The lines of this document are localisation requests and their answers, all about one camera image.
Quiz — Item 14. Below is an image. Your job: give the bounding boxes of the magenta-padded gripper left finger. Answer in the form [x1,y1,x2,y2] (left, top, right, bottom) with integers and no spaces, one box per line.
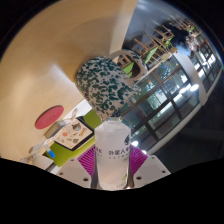
[56,144,98,189]

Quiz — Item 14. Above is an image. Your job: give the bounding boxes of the flat round red coaster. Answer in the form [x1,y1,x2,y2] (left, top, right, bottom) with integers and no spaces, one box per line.
[34,105,65,130]

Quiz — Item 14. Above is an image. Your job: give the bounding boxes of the small blue-capped white bottle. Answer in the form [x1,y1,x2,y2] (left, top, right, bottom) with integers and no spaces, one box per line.
[44,148,57,159]

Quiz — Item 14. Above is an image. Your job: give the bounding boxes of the clear plastic water bottle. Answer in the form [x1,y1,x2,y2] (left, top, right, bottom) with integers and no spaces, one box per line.
[94,116,132,191]

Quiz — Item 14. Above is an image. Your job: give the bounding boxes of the sticker-covered black tablet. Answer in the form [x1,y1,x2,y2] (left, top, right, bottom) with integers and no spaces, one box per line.
[53,116,94,152]

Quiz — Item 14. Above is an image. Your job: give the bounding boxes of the wooden chairs with green seats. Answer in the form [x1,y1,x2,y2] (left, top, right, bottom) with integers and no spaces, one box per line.
[113,16,201,75]

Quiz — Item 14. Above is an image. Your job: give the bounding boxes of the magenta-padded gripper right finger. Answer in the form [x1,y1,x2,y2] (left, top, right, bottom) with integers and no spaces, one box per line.
[128,143,172,188]

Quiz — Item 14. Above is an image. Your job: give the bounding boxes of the round pendant ceiling lamps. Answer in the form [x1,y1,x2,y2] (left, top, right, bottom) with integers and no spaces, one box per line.
[131,82,201,156]

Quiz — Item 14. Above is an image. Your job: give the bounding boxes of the small grey handheld device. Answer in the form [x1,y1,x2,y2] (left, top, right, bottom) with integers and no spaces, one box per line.
[44,120,67,139]

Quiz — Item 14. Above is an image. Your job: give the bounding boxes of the green speckled ceramic mug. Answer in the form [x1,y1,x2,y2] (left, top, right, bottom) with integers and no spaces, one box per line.
[75,49,148,122]

